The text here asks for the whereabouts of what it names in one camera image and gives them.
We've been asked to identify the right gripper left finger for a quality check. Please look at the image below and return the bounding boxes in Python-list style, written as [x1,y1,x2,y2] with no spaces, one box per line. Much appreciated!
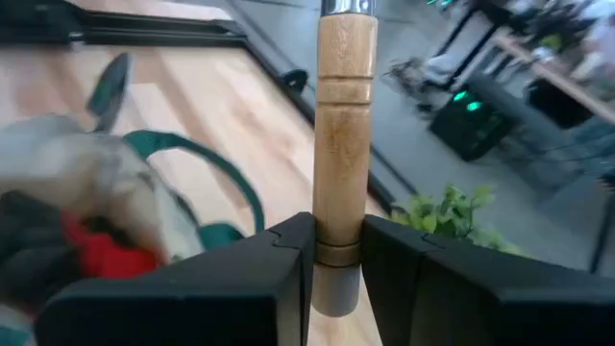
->
[36,210,316,346]

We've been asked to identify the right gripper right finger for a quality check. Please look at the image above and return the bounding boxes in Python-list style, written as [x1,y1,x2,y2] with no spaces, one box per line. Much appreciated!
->
[359,213,615,346]

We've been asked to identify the cream green-trimmed gardening bag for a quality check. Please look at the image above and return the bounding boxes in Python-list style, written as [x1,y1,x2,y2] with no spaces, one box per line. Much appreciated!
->
[0,113,267,346]

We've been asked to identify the steel trowel wooden handle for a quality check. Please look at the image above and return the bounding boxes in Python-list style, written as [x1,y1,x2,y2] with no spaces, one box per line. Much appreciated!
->
[85,51,135,135]
[309,0,381,319]

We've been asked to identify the green potted plant white pot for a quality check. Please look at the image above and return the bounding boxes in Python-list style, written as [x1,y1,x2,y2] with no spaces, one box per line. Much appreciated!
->
[387,184,526,257]

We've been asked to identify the black computer green lights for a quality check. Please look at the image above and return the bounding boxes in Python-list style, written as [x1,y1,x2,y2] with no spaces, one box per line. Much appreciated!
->
[427,79,518,163]

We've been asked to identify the wooden desk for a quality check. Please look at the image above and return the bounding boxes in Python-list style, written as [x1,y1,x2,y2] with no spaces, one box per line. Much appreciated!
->
[494,28,615,126]

